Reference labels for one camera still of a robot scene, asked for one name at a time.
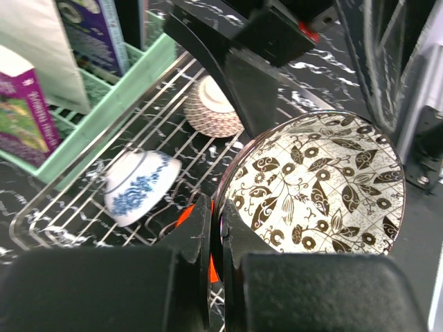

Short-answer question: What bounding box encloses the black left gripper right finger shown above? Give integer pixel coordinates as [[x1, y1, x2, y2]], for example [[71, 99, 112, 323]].
[[221, 201, 428, 331]]

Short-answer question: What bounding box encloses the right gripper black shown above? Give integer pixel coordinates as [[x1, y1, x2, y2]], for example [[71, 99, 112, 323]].
[[163, 0, 338, 138]]

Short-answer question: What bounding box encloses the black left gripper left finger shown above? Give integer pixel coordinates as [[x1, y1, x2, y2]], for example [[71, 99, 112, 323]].
[[1, 195, 212, 331]]

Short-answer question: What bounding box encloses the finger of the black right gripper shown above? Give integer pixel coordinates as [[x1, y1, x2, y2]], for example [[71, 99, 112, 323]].
[[334, 1, 442, 134]]

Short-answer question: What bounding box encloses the orange plastic bowl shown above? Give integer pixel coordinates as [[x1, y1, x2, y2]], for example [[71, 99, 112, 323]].
[[174, 203, 221, 286]]

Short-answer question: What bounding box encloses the red patterned bowl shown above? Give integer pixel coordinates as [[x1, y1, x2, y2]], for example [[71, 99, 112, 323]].
[[183, 75, 244, 138]]

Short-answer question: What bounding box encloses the blue white porcelain bowl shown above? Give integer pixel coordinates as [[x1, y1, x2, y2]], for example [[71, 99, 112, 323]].
[[104, 151, 182, 228]]

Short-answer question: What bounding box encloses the brown floral patterned bowl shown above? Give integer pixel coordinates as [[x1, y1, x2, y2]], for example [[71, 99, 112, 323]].
[[213, 110, 406, 278]]

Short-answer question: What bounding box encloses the green plastic file organizer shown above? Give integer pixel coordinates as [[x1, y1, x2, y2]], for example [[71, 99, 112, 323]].
[[1, 11, 177, 183]]

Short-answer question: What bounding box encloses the blue spine book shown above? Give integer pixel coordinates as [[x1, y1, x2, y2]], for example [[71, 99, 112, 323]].
[[55, 0, 130, 77]]

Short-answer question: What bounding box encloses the purple illustrated book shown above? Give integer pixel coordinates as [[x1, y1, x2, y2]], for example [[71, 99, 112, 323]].
[[1, 46, 61, 167]]

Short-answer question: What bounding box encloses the metal wire dish rack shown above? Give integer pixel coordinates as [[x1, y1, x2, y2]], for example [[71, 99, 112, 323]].
[[8, 51, 250, 332]]

